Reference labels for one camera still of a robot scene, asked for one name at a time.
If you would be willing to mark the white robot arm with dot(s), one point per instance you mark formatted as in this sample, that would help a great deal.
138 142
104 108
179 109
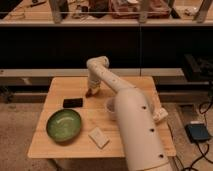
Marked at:
141 141

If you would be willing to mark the wooden table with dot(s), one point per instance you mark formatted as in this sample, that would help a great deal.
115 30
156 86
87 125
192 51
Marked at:
93 115

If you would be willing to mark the white sponge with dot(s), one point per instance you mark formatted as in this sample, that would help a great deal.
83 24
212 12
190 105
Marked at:
98 137

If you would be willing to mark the green bowl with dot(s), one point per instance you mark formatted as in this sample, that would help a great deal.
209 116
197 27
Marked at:
64 125

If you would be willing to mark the blue foot pedal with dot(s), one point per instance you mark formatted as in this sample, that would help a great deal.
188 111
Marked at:
197 133

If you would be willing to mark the long workbench shelf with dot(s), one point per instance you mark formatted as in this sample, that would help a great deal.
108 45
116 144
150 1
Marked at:
107 13

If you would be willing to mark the black rectangular block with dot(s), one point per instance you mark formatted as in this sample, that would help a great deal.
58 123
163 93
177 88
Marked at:
72 103

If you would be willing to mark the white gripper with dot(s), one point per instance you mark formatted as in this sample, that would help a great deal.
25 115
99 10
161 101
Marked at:
94 83

